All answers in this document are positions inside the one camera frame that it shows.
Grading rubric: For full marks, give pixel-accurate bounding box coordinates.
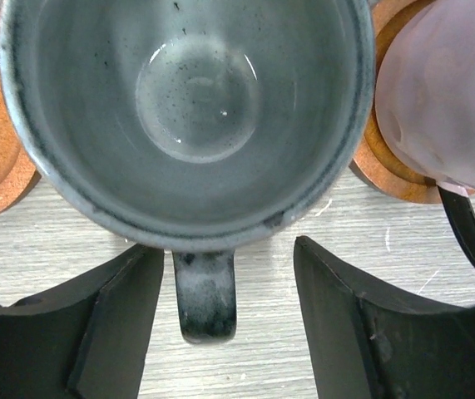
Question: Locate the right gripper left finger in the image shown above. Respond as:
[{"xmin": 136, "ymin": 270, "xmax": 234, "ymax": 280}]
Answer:
[{"xmin": 0, "ymin": 245, "xmax": 164, "ymax": 398}]

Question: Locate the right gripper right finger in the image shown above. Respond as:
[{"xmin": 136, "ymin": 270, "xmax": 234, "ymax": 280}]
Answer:
[{"xmin": 294, "ymin": 236, "xmax": 475, "ymax": 398}]

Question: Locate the grey ceramic mug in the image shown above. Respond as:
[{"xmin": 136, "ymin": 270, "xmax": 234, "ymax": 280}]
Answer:
[{"xmin": 0, "ymin": 1, "xmax": 375, "ymax": 344}]

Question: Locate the purple glass mug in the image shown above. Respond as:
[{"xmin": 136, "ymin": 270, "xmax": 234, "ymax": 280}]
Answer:
[{"xmin": 374, "ymin": 0, "xmax": 475, "ymax": 292}]

